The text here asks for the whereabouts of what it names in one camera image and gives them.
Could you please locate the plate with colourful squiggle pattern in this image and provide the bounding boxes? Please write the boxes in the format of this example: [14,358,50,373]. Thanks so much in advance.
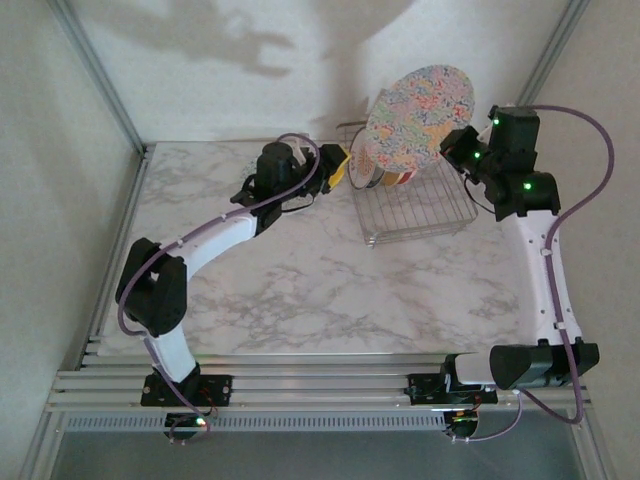
[363,63,476,171]

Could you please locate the yellow plate with red outside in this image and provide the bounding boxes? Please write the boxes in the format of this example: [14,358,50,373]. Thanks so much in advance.
[383,167,419,187]

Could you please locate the white plate with orange sun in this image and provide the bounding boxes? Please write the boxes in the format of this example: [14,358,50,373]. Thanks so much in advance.
[348,130,377,190]

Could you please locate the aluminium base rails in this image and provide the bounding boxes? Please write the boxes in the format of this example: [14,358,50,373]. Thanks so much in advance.
[43,352,596,415]

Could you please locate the small board with green light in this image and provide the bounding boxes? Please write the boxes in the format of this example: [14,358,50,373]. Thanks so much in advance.
[443,408,482,444]
[164,412,212,445]

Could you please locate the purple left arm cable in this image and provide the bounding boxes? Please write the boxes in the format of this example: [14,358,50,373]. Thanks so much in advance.
[115,132,321,445]

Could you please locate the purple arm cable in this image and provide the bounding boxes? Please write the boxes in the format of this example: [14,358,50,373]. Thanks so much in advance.
[452,103,616,445]
[115,132,321,445]

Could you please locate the metal wire dish rack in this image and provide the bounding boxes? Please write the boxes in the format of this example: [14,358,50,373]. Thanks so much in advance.
[335,88,480,250]

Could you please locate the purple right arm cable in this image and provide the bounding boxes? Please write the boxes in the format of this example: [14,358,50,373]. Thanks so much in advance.
[452,103,616,445]

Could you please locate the aluminium frame post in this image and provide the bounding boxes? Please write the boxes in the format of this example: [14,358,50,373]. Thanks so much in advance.
[48,0,150,157]
[517,0,594,106]

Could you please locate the aluminium side rail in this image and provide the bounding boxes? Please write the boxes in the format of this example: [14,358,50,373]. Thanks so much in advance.
[74,143,154,372]

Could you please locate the grey slotted cable duct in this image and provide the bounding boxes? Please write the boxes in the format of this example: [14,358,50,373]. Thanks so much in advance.
[62,412,447,434]

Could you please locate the aluminium frame leg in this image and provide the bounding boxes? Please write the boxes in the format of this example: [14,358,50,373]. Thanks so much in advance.
[19,412,66,480]
[574,404,619,480]

